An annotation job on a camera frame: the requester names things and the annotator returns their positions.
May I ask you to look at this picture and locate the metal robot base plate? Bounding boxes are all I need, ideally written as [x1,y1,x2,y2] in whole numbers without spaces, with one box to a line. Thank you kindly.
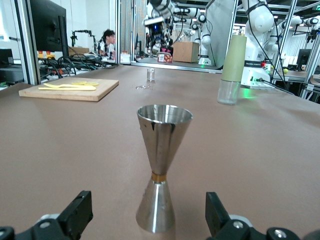
[241,83,276,91]

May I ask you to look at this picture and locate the yellow plastic fork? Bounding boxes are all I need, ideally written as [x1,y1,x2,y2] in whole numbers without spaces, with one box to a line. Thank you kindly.
[43,82,86,89]

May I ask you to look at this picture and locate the green sleeved glass bottle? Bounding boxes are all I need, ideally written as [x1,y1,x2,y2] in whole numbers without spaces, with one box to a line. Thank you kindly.
[217,34,248,106]

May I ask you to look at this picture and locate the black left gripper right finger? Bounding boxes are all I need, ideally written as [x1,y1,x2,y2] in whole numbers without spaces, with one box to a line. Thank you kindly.
[205,191,320,240]

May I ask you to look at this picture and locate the yellow plastic knife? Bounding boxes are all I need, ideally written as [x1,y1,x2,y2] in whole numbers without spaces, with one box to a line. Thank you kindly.
[38,85,97,92]

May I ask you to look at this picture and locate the wooden cutting board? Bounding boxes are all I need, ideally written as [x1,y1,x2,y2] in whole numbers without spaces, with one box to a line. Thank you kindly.
[18,77,120,102]

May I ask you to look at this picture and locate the aluminium frame post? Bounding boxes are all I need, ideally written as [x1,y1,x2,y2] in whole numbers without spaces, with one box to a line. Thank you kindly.
[14,0,41,86]

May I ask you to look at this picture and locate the black monitor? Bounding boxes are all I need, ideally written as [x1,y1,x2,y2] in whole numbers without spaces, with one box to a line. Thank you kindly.
[29,0,70,58]

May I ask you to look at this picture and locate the red patterned box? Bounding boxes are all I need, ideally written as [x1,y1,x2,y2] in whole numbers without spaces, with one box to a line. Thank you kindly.
[157,51,173,64]

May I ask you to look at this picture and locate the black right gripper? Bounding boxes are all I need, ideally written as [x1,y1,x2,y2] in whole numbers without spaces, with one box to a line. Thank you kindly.
[148,24,174,54]

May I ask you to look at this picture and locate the steel jigger measuring cup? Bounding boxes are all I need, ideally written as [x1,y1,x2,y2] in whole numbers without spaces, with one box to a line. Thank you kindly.
[135,104,194,234]

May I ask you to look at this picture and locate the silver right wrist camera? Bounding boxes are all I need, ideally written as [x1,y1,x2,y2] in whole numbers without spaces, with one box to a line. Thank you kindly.
[142,16,165,27]

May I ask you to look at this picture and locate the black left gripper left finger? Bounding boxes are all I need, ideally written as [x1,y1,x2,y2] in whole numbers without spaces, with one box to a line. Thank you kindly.
[0,190,94,240]

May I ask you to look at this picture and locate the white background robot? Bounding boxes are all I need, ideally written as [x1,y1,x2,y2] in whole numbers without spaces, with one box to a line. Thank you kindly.
[172,6,214,66]

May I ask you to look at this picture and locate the brown table cover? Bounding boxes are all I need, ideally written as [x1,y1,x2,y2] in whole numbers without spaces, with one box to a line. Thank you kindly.
[0,64,320,240]

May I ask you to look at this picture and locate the seated person dark hair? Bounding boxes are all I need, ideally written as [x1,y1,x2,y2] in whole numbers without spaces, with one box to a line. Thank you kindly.
[98,29,116,57]

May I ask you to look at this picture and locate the cardboard box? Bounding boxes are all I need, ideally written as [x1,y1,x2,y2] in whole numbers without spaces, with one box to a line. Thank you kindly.
[172,41,200,63]

